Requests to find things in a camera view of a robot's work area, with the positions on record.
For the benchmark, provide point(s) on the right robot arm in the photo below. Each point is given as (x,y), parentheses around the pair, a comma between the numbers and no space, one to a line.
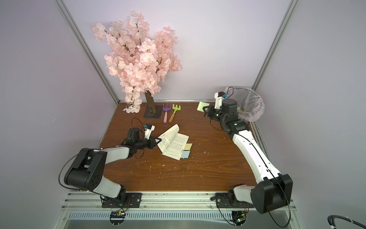
(273,189)

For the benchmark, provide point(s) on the blue sticky note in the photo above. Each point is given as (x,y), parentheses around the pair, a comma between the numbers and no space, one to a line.
(185,154)

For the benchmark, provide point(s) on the black mesh waste bin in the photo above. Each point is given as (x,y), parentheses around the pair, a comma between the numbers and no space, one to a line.
(244,114)

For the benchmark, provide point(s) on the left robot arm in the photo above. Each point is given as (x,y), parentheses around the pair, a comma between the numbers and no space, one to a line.
(87,170)

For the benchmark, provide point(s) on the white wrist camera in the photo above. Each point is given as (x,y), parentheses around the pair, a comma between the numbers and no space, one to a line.
(219,97)
(148,129)

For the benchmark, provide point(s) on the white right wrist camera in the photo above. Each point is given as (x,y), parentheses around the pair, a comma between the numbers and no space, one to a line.
(219,97)

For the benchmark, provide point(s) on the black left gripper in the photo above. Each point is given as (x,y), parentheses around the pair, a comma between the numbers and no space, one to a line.
(151,144)

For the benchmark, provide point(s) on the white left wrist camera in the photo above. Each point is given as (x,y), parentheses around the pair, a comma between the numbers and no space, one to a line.
(148,129)

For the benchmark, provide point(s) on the dark blue book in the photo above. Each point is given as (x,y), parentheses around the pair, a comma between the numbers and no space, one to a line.
(172,143)

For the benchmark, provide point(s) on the green sticky note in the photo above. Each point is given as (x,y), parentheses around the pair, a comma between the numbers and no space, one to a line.
(201,106)

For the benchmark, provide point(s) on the clear plastic bin liner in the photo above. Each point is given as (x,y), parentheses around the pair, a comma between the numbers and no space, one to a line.
(249,99)

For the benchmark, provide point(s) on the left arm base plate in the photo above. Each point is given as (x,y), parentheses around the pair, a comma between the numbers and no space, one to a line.
(124,200)

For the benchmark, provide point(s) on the yellow sticky note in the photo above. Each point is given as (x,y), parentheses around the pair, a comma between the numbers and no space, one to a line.
(188,147)

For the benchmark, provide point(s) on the purple garden fork toy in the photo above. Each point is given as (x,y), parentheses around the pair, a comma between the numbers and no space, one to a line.
(166,108)

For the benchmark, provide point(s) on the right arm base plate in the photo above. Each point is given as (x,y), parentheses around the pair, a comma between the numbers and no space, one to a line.
(226,200)

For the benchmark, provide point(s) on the dark square tree base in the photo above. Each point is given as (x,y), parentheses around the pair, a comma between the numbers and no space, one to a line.
(157,115)

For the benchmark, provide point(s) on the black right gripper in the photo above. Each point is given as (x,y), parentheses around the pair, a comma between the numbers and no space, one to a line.
(213,112)

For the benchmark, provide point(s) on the aluminium front rail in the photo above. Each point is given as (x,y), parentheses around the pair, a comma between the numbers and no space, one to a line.
(147,200)

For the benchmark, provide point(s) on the green garden rake toy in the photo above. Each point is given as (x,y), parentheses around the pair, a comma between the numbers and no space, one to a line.
(175,109)

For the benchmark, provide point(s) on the pink cherry blossom tree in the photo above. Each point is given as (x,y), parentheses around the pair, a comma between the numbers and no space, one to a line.
(141,63)

